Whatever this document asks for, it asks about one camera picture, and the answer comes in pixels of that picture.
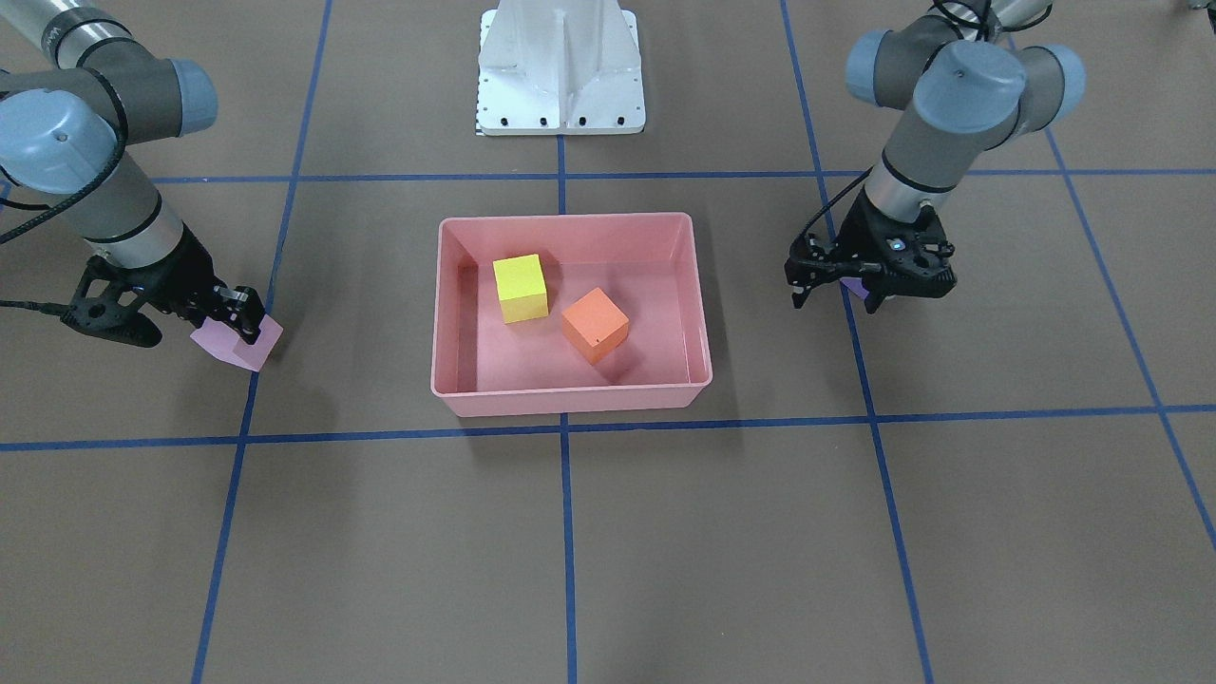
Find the orange foam block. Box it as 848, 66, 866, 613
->
561, 288, 631, 365

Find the pink foam block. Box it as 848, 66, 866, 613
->
190, 315, 283, 371

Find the yellow foam block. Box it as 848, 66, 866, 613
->
492, 253, 550, 324

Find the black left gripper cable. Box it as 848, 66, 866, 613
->
798, 166, 873, 253

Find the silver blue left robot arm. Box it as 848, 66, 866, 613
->
786, 1, 1087, 314

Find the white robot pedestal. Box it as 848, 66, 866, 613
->
475, 1, 647, 136

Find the pink plastic bin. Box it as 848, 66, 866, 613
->
430, 212, 713, 417

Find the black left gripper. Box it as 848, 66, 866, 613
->
786, 191, 959, 314

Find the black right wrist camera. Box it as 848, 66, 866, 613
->
57, 256, 163, 348

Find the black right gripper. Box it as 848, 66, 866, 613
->
85, 226, 266, 344

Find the purple foam block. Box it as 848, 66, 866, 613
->
840, 277, 869, 299

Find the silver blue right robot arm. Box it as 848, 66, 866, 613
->
1, 1, 265, 348

